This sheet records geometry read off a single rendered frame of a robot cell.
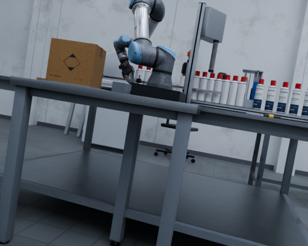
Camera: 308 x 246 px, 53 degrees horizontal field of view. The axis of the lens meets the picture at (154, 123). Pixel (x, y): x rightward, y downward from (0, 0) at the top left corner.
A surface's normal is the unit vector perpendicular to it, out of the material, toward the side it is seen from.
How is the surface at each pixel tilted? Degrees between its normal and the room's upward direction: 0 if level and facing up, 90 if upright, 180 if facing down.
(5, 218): 90
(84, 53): 90
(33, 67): 90
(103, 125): 90
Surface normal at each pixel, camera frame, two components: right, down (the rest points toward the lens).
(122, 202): -0.29, 0.00
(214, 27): 0.61, 0.15
